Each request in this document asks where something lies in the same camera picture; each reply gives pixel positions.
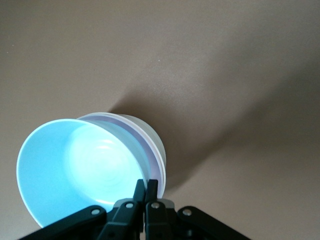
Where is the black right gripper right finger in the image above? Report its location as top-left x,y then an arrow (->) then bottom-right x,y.
145,179 -> 245,240

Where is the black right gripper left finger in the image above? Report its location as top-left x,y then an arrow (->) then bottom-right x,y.
18,179 -> 147,240

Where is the pale pink bowl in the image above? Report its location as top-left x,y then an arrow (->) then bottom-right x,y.
76,112 -> 166,198

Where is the light blue bowl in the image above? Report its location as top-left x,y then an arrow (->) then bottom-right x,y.
16,118 -> 151,229

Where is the white bowl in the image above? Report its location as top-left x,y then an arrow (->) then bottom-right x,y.
117,113 -> 168,200

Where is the brown table cover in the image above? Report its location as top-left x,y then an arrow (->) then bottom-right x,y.
0,0 -> 320,240

